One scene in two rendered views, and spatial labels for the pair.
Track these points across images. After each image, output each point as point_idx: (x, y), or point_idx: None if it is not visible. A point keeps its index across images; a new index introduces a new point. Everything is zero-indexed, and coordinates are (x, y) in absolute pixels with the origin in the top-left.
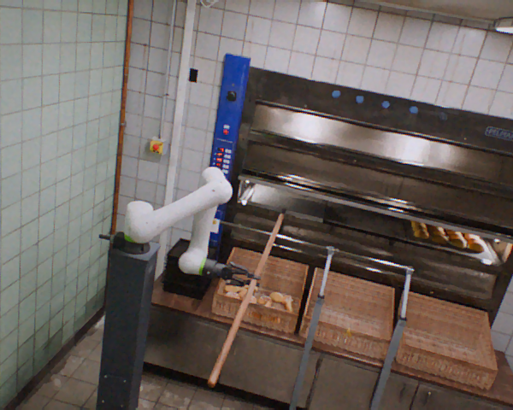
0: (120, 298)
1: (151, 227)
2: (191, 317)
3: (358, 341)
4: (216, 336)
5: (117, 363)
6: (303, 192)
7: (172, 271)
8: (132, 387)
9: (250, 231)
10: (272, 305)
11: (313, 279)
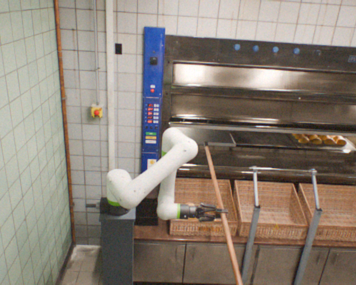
0: (114, 252)
1: (139, 194)
2: (155, 241)
3: (283, 230)
4: (177, 251)
5: None
6: (223, 128)
7: None
8: None
9: (191, 166)
10: None
11: (237, 190)
